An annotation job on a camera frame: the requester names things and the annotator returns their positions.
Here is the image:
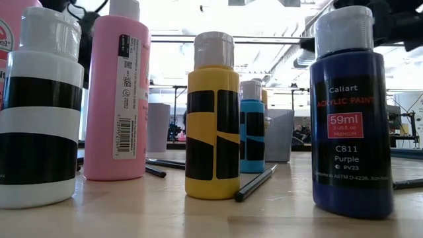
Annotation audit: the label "black markers at right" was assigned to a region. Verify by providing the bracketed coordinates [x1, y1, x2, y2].
[392, 178, 423, 191]

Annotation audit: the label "black equipment stand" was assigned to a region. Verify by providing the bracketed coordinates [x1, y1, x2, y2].
[388, 104, 421, 149]

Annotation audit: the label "small dark blue paint bottle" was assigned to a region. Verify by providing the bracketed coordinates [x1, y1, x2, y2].
[309, 5, 395, 219]

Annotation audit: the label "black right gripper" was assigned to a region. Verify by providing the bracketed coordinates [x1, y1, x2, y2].
[299, 6, 423, 54]

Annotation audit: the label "lilac plastic cup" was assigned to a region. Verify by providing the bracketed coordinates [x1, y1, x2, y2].
[147, 102, 172, 153]

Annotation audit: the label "gold-ferruled black paint brush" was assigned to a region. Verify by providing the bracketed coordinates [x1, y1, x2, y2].
[146, 159, 186, 171]

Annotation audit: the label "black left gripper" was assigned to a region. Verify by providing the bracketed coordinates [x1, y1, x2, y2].
[76, 11, 101, 90]

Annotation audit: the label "small light blue paint bottle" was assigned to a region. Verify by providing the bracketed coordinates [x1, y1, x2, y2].
[239, 79, 266, 174]

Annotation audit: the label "small white paint bottle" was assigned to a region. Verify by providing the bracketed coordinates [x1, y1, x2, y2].
[0, 6, 85, 210]

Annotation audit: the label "small yellow paint bottle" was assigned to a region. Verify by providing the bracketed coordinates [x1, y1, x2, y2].
[184, 31, 241, 201]

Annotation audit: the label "translucent grey plastic bin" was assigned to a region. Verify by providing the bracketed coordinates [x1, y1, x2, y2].
[264, 108, 295, 163]

